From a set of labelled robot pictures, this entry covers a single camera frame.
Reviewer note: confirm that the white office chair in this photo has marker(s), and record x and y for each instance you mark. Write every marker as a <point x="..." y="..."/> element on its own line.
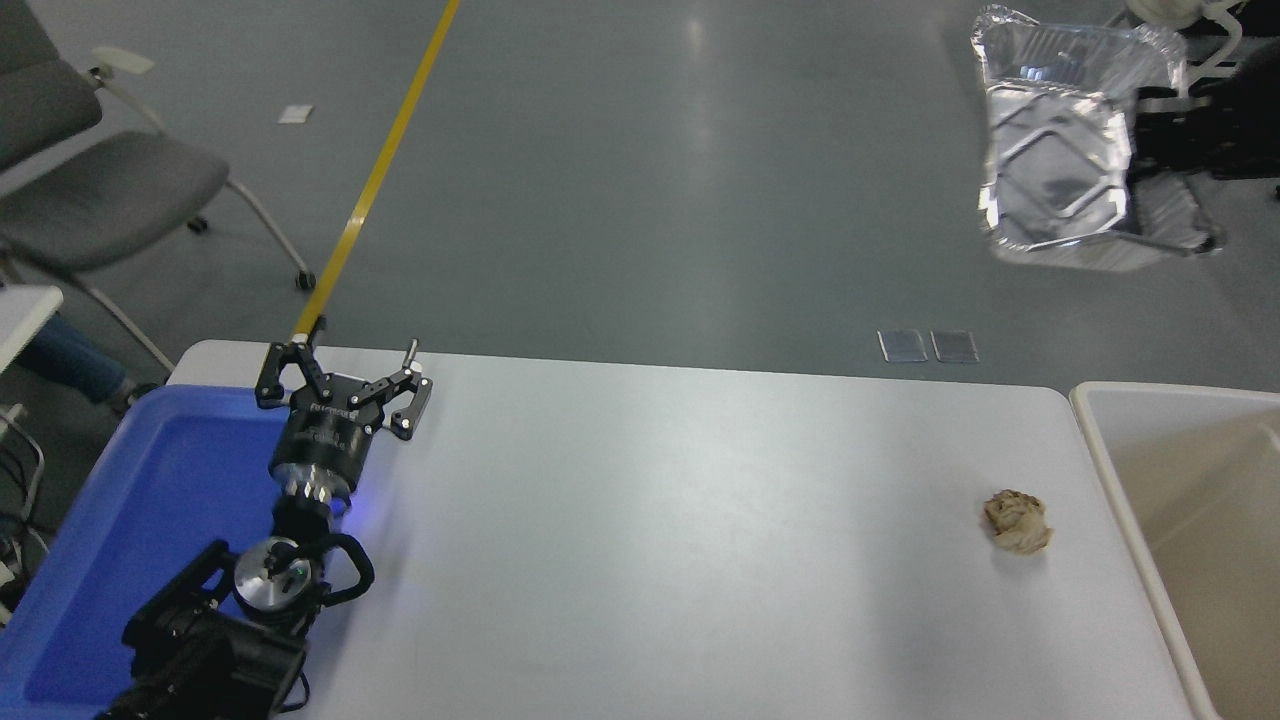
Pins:
<point x="1215" y="30"/>

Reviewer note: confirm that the grey square floor plate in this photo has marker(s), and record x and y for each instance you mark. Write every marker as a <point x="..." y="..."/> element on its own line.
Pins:
<point x="902" y="346"/>
<point x="954" y="346"/>

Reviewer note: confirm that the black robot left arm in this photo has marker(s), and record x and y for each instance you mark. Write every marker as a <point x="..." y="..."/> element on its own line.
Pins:
<point x="205" y="650"/>

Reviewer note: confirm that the seated person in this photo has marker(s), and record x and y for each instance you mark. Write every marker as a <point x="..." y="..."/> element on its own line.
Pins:
<point x="70" y="358"/>

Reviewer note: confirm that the blue plastic tray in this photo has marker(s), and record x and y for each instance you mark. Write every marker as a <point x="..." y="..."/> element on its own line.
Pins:
<point x="150" y="500"/>

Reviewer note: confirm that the large pale bin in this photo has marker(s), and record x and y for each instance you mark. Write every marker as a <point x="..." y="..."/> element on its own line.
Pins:
<point x="1200" y="520"/>

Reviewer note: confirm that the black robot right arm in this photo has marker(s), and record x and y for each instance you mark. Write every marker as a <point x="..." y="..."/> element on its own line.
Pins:
<point x="1230" y="120"/>

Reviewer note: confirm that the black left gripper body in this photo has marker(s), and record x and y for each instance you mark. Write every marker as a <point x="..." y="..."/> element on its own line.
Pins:
<point x="322" y="435"/>

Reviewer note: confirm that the silver foil tray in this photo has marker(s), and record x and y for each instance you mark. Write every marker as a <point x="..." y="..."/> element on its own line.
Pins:
<point x="1050" y="150"/>

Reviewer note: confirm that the crumpled tan paper ball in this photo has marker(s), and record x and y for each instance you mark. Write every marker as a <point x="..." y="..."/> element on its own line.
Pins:
<point x="1018" y="522"/>

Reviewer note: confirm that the white desk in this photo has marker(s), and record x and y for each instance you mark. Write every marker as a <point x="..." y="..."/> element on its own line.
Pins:
<point x="20" y="315"/>

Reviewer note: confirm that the grey office chair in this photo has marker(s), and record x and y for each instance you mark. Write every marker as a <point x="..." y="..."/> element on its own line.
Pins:
<point x="100" y="190"/>

